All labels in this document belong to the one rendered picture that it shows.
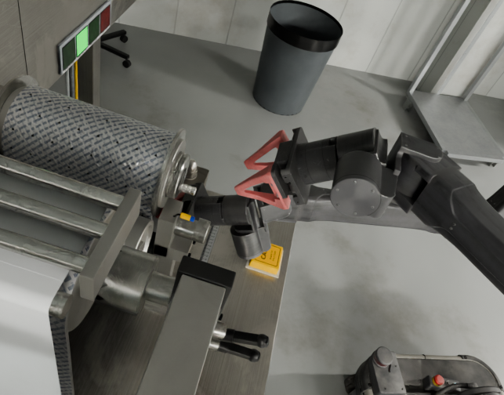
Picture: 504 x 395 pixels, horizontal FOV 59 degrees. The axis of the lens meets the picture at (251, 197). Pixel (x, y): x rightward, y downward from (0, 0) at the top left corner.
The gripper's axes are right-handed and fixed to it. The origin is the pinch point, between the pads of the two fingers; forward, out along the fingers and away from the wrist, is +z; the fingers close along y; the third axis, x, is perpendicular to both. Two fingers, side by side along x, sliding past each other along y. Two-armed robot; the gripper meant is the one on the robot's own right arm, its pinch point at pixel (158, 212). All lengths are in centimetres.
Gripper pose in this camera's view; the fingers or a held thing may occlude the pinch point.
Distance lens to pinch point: 90.9
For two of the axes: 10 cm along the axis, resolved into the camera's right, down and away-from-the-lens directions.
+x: -2.6, -7.2, -6.4
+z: -9.4, 0.5, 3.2
